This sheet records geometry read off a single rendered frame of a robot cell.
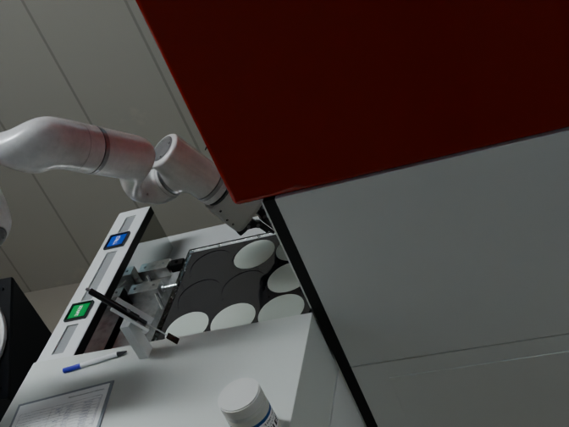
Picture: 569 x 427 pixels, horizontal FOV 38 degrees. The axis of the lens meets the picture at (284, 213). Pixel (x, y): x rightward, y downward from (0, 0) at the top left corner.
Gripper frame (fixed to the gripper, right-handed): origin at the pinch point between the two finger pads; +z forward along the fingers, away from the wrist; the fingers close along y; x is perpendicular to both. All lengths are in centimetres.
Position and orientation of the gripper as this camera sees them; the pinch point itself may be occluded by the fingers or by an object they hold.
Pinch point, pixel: (267, 224)
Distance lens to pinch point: 186.0
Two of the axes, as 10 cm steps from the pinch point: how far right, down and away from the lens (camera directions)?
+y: -5.9, 8.0, -0.1
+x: 4.4, 3.2, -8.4
